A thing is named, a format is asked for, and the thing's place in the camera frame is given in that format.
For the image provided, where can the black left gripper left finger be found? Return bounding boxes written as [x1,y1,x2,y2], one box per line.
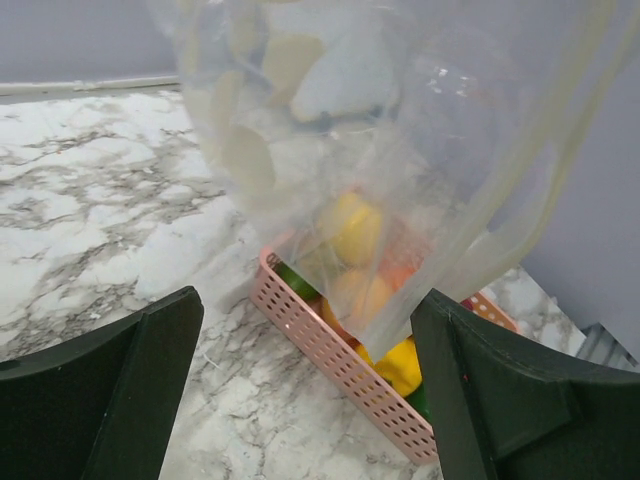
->
[1,286,204,479]

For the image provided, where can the clear polka dot zip bag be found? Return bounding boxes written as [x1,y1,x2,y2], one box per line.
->
[149,1,639,360]

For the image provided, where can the yellow bell pepper toy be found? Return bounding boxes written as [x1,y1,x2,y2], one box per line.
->
[355,337,422,398]

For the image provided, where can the yellow lemon toy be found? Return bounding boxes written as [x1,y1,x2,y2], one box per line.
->
[317,192,384,266]

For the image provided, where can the orange pumpkin toy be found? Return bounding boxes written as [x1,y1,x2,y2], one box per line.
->
[378,246,424,292]

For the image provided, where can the pink plastic basket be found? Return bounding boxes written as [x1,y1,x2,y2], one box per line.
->
[248,244,521,464]

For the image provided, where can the green yellow cucumber toy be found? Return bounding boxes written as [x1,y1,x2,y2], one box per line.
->
[274,263,320,301]

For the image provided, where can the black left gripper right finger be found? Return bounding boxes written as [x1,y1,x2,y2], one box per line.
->
[411,290,639,480]

